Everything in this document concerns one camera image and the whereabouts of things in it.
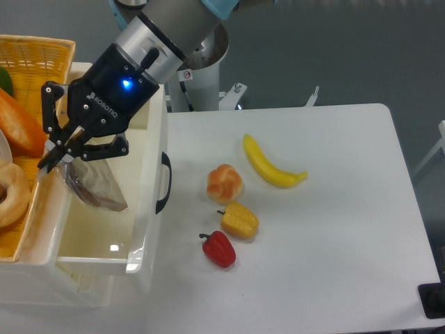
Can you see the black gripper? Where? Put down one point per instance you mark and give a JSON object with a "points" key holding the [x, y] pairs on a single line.
{"points": [[102, 102]]}

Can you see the toast slice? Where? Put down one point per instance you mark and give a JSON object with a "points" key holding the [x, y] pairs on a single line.
{"points": [[92, 182]]}

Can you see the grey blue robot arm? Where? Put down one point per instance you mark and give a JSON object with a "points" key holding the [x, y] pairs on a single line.
{"points": [[175, 28]]}

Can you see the orange baguette loaf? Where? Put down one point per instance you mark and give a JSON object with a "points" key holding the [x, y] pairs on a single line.
{"points": [[23, 132]]}

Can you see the yellow wicker basket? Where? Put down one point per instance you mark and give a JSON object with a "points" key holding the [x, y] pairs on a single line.
{"points": [[30, 61]]}

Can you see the white plate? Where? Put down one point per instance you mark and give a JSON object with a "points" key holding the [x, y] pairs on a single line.
{"points": [[5, 151]]}

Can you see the green vegetable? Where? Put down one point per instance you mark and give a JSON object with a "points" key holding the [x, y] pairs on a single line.
{"points": [[6, 82]]}

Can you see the beige bagel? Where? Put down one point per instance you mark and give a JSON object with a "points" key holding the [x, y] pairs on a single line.
{"points": [[15, 181]]}

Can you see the white plastic drawer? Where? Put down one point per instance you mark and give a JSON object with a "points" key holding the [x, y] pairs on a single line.
{"points": [[107, 243]]}

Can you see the round knotted bread roll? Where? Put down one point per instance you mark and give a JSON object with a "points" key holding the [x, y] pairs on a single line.
{"points": [[224, 184]]}

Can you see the white drawer cabinet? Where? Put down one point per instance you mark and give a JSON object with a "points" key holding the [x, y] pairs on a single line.
{"points": [[34, 276]]}

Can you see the yellow banana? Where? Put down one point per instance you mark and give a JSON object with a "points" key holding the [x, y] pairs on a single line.
{"points": [[268, 171]]}

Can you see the yellow bell pepper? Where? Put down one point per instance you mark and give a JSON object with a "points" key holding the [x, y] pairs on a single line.
{"points": [[239, 221]]}

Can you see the red bell pepper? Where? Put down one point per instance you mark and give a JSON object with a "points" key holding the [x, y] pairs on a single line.
{"points": [[218, 248]]}

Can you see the black device at edge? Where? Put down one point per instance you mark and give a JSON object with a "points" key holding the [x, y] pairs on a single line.
{"points": [[432, 299]]}

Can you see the black drawer handle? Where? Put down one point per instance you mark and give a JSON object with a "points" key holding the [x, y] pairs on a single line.
{"points": [[167, 183]]}

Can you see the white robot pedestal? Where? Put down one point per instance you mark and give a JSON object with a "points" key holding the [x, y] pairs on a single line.
{"points": [[196, 84]]}

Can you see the white table frame bracket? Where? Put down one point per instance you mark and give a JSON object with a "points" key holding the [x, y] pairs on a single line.
{"points": [[231, 100]]}

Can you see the white chair frame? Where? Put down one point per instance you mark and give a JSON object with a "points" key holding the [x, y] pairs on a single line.
{"points": [[432, 157]]}

